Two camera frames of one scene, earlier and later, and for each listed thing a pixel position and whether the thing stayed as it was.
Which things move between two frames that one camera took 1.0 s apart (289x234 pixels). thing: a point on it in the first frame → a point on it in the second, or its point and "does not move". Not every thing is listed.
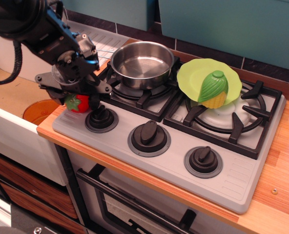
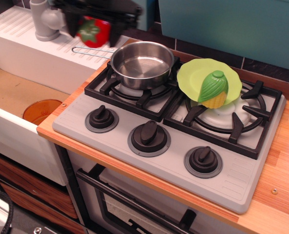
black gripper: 74,71 → 130,10
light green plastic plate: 192,75 does not move
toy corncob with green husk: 213,90 does not move
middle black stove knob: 149,140 does not move
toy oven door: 112,203 does not move
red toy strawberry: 77,103 → 93,32
